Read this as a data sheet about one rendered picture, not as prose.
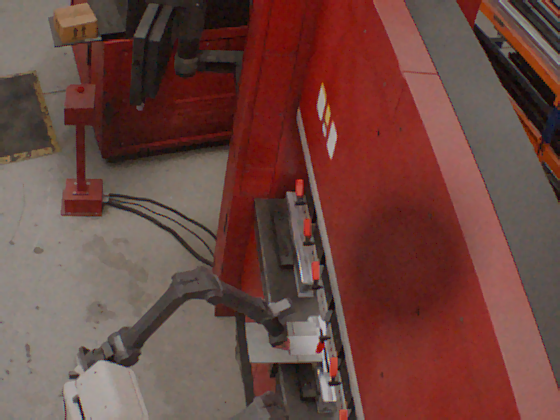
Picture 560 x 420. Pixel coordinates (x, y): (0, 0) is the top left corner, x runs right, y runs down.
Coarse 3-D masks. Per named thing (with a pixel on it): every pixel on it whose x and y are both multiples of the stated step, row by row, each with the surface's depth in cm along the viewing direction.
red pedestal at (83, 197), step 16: (80, 96) 408; (64, 112) 402; (80, 112) 404; (80, 128) 421; (80, 144) 429; (80, 160) 438; (80, 176) 446; (64, 192) 468; (80, 192) 454; (96, 192) 456; (64, 208) 458; (80, 208) 456; (96, 208) 457
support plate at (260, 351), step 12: (252, 324) 300; (288, 324) 303; (300, 324) 304; (312, 324) 304; (252, 336) 297; (264, 336) 297; (288, 336) 299; (252, 348) 293; (264, 348) 294; (276, 348) 294; (252, 360) 289; (264, 360) 290; (276, 360) 291; (288, 360) 291; (300, 360) 292; (312, 360) 293
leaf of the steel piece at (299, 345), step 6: (300, 336) 299; (306, 336) 300; (312, 336) 300; (294, 342) 297; (300, 342) 297; (306, 342) 298; (312, 342) 298; (294, 348) 295; (300, 348) 296; (306, 348) 296; (312, 348) 296; (294, 354) 293; (300, 354) 294; (306, 354) 294; (312, 354) 294
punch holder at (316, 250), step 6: (318, 228) 293; (312, 234) 301; (318, 234) 292; (312, 240) 300; (318, 240) 292; (312, 246) 300; (318, 246) 292; (312, 252) 300; (318, 252) 292; (324, 252) 286; (312, 258) 300; (324, 258) 289; (324, 264) 291
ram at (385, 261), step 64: (320, 64) 292; (320, 128) 292; (384, 128) 220; (320, 192) 291; (384, 192) 220; (384, 256) 219; (384, 320) 217; (448, 320) 173; (384, 384) 215; (448, 384) 171
